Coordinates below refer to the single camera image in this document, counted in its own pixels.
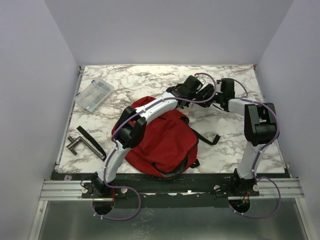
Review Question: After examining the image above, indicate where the red student backpack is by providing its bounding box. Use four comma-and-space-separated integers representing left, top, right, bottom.
111, 96, 221, 180

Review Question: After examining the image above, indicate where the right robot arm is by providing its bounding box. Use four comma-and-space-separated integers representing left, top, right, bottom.
213, 78, 280, 196

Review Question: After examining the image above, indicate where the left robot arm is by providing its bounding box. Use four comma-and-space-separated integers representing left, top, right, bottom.
91, 75, 203, 198

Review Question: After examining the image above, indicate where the clear plastic storage box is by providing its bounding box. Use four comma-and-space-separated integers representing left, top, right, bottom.
74, 77, 115, 113

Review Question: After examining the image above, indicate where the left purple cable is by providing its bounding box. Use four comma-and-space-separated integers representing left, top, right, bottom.
98, 72, 217, 221

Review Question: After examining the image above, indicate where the purple cable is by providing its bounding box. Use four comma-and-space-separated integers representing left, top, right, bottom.
98, 72, 217, 221
217, 79, 282, 218

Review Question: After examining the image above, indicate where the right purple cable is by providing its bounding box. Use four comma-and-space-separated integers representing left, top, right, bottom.
217, 79, 282, 218

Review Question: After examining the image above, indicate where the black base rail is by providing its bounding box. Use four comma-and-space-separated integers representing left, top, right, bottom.
49, 172, 261, 209

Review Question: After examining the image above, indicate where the black metal bracket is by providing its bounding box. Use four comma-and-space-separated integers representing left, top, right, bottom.
66, 126, 107, 161

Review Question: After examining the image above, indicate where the aluminium extrusion rail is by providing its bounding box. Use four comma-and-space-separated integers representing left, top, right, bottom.
40, 178, 305, 202

